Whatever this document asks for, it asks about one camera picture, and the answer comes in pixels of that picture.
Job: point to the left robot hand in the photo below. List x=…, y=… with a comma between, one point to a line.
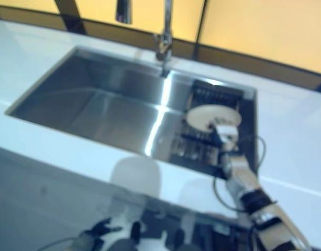
x=100, y=230

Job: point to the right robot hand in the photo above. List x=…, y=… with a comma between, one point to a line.
x=225, y=133

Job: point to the cream ceramic plate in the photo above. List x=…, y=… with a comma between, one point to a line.
x=207, y=116

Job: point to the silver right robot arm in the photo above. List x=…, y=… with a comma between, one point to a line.
x=254, y=188

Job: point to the black dish drying rack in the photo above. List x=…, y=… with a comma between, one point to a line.
x=210, y=151

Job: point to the dark grey robot body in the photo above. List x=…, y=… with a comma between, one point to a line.
x=134, y=235

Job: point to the wide white cabinet door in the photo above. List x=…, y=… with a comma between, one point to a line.
x=45, y=204

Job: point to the narrow white cabinet door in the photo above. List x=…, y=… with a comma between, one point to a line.
x=160, y=209

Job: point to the chrome gooseneck faucet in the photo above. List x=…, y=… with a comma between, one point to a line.
x=165, y=39

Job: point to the stainless steel sink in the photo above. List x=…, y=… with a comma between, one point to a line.
x=97, y=109

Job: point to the dark window frame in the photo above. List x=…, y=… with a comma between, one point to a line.
x=71, y=15

